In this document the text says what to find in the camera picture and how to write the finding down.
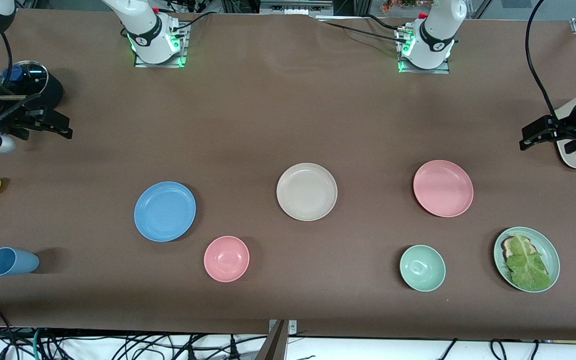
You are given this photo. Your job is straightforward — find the brown table cover sheet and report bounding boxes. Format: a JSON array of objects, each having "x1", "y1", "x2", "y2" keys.
[{"x1": 0, "y1": 9, "x2": 576, "y2": 342}]

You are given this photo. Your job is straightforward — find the dark pot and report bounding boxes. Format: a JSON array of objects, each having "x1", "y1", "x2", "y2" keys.
[{"x1": 0, "y1": 59, "x2": 65, "y2": 109}]

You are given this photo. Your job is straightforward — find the beige plate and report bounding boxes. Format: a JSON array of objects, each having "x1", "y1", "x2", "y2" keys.
[{"x1": 276, "y1": 162, "x2": 339, "y2": 222}]

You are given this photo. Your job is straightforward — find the pink bowl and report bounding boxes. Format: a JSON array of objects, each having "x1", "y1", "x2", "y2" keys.
[{"x1": 203, "y1": 235, "x2": 251, "y2": 283}]

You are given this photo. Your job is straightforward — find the toast bread slice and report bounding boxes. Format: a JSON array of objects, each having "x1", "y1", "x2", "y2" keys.
[{"x1": 501, "y1": 236, "x2": 535, "y2": 261}]

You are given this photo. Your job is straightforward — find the artificial flowers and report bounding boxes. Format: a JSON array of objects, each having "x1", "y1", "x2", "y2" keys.
[{"x1": 380, "y1": 0, "x2": 435, "y2": 15}]

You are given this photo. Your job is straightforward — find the metal table edge bracket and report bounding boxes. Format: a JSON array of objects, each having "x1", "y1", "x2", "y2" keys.
[{"x1": 254, "y1": 318, "x2": 299, "y2": 360}]

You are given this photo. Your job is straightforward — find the blue cup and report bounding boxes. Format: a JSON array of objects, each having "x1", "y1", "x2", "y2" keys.
[{"x1": 0, "y1": 247, "x2": 40, "y2": 277}]

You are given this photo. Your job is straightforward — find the glass lid with blue knob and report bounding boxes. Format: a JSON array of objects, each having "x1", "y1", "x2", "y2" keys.
[{"x1": 0, "y1": 60, "x2": 49, "y2": 97}]

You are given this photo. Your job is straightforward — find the blue plate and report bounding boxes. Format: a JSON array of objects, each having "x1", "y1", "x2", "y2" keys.
[{"x1": 133, "y1": 181, "x2": 197, "y2": 243}]

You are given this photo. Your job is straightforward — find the green cable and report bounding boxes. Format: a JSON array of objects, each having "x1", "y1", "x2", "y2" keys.
[{"x1": 31, "y1": 327, "x2": 47, "y2": 360}]

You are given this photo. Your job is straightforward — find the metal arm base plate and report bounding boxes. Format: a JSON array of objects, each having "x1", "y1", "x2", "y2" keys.
[
  {"x1": 397, "y1": 26, "x2": 452, "y2": 75},
  {"x1": 133, "y1": 21, "x2": 189, "y2": 69}
]

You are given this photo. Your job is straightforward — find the green plate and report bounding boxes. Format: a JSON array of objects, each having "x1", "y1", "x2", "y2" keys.
[{"x1": 493, "y1": 226, "x2": 561, "y2": 294}]

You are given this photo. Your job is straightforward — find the pink plate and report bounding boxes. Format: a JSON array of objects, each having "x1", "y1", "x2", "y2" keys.
[{"x1": 412, "y1": 159, "x2": 474, "y2": 218}]

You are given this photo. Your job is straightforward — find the green lettuce leaf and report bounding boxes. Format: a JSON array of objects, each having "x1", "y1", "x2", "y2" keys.
[{"x1": 505, "y1": 234, "x2": 553, "y2": 292}]

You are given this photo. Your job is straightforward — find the green bowl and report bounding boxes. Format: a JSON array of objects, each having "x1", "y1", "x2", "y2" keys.
[{"x1": 399, "y1": 244, "x2": 447, "y2": 293}]

